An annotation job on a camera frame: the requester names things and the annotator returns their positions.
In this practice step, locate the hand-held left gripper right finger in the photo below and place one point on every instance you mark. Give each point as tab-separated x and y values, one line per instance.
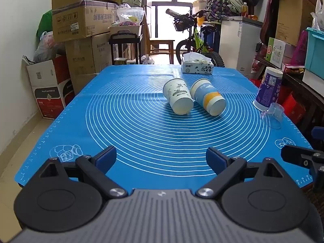
215	160

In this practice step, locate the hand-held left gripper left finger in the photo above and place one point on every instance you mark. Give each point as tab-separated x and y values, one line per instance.
106	157

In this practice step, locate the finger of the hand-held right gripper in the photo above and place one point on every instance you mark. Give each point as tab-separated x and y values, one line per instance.
318	132
300	157

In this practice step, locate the blue and yellow cup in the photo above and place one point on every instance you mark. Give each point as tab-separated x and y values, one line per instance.
205	93

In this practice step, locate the white cup with green print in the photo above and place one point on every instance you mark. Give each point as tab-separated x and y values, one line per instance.
177	93

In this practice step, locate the clear plastic measuring cup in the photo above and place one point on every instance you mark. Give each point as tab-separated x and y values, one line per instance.
276	116

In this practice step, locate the purple and white cup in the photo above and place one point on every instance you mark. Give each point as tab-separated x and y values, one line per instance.
268	88

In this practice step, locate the red gift box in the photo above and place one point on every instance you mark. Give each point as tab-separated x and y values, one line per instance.
293	108

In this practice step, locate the dark wooden side table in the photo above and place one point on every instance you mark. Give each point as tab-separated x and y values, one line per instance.
303	88

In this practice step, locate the blue silicone baking mat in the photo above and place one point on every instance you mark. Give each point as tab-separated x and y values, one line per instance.
151	136

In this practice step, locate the teal storage bin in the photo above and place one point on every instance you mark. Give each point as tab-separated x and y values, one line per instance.
315	53

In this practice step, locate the pink bag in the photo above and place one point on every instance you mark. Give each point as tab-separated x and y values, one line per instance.
300	49

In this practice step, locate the green and white box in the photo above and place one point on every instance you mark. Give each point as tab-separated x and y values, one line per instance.
276	53

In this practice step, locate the red and white cardboard box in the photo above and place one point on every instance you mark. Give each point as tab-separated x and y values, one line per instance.
48	86

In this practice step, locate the white tissue box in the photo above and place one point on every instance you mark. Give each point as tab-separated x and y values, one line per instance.
197	68

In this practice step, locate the tall brown cardboard box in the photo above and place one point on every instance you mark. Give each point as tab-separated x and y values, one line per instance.
291	20

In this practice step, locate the white chest freezer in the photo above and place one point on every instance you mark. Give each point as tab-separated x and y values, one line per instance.
232	45

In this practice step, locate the black utility cart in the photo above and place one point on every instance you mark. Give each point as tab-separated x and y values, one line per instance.
125	39

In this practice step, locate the green and black bicycle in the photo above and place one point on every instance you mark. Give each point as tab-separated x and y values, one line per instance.
196	40

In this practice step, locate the grey plastic bag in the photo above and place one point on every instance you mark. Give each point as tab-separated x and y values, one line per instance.
48	48

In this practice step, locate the maroon guitar bag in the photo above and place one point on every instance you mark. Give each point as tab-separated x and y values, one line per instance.
270	7

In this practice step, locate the orange drink bottle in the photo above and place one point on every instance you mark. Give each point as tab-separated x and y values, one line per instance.
244	10

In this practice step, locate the large open cardboard box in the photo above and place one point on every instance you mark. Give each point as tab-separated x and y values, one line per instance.
76	17

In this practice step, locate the white printed plastic bag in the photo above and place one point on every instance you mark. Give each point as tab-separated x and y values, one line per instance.
130	15

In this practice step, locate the green plastic bag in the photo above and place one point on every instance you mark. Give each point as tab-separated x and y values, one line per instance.
44	24

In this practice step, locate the floral fabric bag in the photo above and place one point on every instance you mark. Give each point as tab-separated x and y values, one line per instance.
216	6

